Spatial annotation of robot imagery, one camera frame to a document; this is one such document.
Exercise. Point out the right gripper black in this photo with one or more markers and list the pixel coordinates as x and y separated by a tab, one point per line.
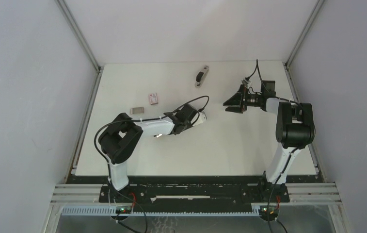
239	105

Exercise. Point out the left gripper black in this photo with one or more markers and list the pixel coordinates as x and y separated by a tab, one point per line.
190	123

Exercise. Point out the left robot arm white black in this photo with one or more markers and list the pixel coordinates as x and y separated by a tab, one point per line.
117	140

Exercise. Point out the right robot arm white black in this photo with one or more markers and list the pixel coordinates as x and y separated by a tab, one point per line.
295	128

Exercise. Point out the red white staple box sleeve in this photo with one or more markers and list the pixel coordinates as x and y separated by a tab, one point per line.
153	98

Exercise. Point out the silver black staple remover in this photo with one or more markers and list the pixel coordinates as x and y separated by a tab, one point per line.
200	77

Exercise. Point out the open staple box tray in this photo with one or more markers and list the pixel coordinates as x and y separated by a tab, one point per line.
137	110

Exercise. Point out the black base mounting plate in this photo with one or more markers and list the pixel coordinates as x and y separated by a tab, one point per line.
196	194

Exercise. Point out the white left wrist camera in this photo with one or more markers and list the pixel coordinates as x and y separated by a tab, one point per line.
202	118

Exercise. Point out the right controller board with wires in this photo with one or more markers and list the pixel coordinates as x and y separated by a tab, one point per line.
270	214

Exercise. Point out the controller board with wires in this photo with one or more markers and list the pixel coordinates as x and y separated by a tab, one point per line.
270	214
128	210

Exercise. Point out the left controller board with wires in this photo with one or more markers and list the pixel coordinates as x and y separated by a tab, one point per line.
128	210

